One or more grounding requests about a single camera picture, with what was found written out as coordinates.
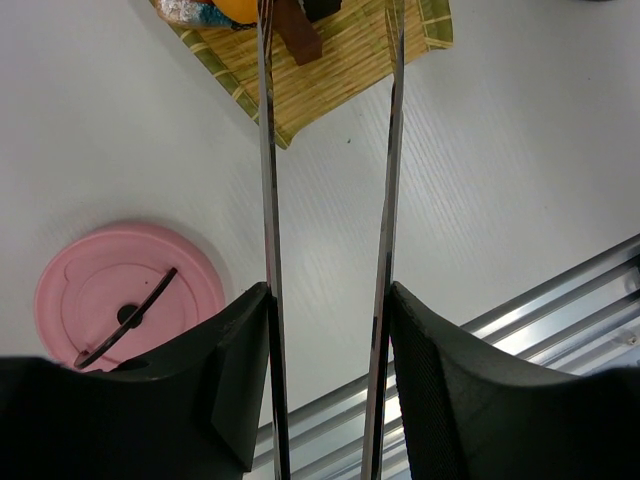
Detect aluminium rail frame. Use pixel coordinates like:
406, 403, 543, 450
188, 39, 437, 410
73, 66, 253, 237
252, 234, 640, 480

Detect salmon slice toy food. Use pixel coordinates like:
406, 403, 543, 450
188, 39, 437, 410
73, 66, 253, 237
154, 0, 256, 31

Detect brown chocolate stick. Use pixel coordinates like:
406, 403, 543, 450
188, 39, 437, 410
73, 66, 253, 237
273, 0, 323, 66

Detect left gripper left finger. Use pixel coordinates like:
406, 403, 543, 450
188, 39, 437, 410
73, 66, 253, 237
1, 282, 268, 479

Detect pink round lid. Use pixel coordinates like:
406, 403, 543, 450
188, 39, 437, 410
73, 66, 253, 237
34, 222, 226, 371

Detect orange fish shaped cake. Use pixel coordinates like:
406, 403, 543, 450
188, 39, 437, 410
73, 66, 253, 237
213, 0, 258, 25

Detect metal tongs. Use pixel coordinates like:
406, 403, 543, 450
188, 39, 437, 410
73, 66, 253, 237
257, 1, 406, 479

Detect bamboo woven tray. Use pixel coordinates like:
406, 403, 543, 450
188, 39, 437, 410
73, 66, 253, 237
149, 0, 455, 150

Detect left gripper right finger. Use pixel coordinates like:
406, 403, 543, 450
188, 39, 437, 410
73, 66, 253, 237
389, 284, 639, 479

